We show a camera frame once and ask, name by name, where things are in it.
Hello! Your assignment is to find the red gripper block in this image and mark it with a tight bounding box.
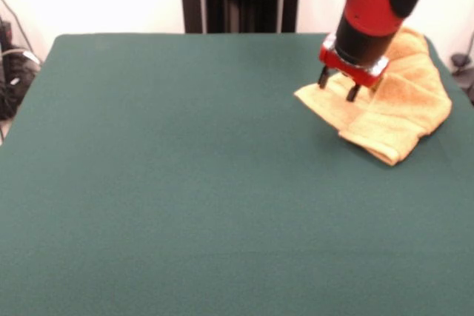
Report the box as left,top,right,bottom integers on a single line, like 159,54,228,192
317,33,390,103

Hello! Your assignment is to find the orange terry towel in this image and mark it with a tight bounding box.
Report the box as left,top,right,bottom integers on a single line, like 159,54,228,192
294,26,453,166

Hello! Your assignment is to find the dark green table cloth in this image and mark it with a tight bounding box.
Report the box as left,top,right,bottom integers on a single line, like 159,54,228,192
0,33,474,316

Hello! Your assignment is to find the black plug with cable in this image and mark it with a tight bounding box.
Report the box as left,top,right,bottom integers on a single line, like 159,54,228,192
450,30,474,106

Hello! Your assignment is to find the black cable bundle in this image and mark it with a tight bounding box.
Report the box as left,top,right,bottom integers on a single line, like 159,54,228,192
0,0,41,121

